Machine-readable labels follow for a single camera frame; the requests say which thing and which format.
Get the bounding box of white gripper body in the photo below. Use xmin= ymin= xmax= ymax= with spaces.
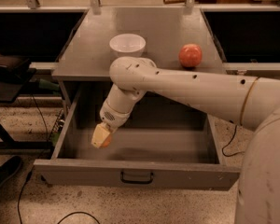
xmin=100 ymin=100 xmax=131 ymax=133

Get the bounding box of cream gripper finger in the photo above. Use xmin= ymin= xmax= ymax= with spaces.
xmin=91 ymin=123 xmax=111 ymax=148

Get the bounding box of small orange fruit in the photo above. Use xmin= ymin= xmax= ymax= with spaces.
xmin=101 ymin=134 xmax=112 ymax=148

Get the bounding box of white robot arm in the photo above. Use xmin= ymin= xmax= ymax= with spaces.
xmin=91 ymin=57 xmax=280 ymax=224

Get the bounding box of grey open top drawer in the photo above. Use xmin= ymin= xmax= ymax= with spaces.
xmin=35 ymin=82 xmax=240 ymax=190

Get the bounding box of grey cabinet body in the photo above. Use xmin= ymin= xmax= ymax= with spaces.
xmin=52 ymin=7 xmax=224 ymax=105

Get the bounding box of white ceramic bowl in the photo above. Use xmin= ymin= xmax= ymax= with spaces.
xmin=109 ymin=34 xmax=147 ymax=59

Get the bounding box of red apple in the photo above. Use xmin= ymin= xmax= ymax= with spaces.
xmin=178 ymin=44 xmax=203 ymax=68

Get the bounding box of black side table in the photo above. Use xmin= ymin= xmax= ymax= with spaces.
xmin=0 ymin=69 xmax=51 ymax=153

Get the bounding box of black shoe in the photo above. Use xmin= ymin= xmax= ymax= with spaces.
xmin=0 ymin=156 xmax=22 ymax=188

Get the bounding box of dark folded cloth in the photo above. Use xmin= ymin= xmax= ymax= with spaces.
xmin=0 ymin=53 xmax=31 ymax=76

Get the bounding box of wooden stick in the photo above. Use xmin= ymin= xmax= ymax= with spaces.
xmin=162 ymin=0 xmax=200 ymax=5

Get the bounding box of black drawer handle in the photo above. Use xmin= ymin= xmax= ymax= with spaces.
xmin=120 ymin=171 xmax=154 ymax=185

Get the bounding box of black floor cable left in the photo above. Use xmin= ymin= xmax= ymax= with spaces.
xmin=16 ymin=95 xmax=101 ymax=224

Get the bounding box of black adapter cable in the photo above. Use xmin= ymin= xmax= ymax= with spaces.
xmin=221 ymin=124 xmax=245 ymax=158

